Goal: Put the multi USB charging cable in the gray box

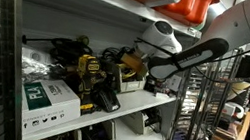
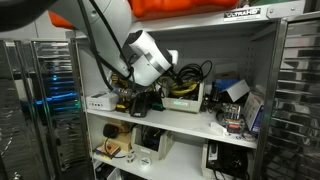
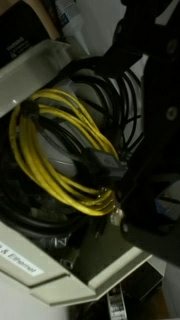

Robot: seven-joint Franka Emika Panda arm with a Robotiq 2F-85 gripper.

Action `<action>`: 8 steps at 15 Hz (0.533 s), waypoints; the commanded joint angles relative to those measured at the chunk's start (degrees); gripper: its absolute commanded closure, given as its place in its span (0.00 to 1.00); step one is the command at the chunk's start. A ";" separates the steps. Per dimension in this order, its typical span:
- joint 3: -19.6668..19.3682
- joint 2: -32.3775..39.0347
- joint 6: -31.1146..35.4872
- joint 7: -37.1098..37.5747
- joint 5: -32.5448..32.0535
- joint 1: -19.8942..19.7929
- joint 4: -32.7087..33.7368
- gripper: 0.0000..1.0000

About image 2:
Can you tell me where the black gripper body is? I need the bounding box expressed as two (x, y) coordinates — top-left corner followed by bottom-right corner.
(160, 69), (181, 90)

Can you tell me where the small tan box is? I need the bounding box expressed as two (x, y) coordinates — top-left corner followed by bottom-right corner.
(214, 70), (238, 81)

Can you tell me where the white open box flap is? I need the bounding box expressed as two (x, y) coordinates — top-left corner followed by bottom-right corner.
(225, 79), (251, 103)

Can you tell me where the white cardboard box green label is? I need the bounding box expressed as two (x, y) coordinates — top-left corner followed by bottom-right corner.
(85, 91), (120, 112)

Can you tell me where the white blue product box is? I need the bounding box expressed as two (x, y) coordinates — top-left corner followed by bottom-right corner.
(242, 91), (265, 135)

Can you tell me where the black battery charger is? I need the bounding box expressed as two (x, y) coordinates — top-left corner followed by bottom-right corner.
(129, 93), (151, 118)

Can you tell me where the metal storage cabinet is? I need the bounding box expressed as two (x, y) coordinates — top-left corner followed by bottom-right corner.
(64, 0), (320, 180)

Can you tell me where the yellow black power drill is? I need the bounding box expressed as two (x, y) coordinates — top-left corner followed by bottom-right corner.
(110, 73), (138, 113)

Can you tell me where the small white item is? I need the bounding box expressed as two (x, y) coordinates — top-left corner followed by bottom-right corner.
(209, 121), (231, 137)

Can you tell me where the orange plastic item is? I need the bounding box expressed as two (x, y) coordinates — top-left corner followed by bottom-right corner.
(48, 0), (241, 29)

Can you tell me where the orange notebook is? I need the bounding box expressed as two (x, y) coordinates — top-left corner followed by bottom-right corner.
(94, 143), (122, 160)

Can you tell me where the brand label plate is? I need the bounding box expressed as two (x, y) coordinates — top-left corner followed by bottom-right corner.
(223, 7), (262, 22)

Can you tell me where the yellow cable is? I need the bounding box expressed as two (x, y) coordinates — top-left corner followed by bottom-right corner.
(170, 80), (198, 98)

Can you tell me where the black cable bundle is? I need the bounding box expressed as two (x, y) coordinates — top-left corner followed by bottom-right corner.
(173, 59), (214, 88)

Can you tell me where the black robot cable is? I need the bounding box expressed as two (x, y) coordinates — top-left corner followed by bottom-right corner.
(77, 0), (136, 91)

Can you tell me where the small wire spool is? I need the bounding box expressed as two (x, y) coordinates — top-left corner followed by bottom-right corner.
(125, 150), (136, 164)

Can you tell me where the black power adapter cable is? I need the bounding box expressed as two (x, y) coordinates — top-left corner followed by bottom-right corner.
(206, 141), (249, 180)

